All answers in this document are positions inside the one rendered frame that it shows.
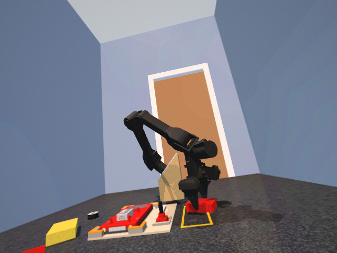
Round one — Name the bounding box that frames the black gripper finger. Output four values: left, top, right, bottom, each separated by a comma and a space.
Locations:
199, 181, 211, 199
182, 188, 201, 210

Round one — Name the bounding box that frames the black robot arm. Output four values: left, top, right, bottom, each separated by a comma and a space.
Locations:
123, 110, 221, 181

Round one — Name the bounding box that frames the small black toy tyre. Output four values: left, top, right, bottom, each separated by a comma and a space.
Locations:
87, 211, 98, 220

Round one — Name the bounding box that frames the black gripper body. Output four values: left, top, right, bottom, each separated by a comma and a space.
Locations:
179, 160, 212, 190

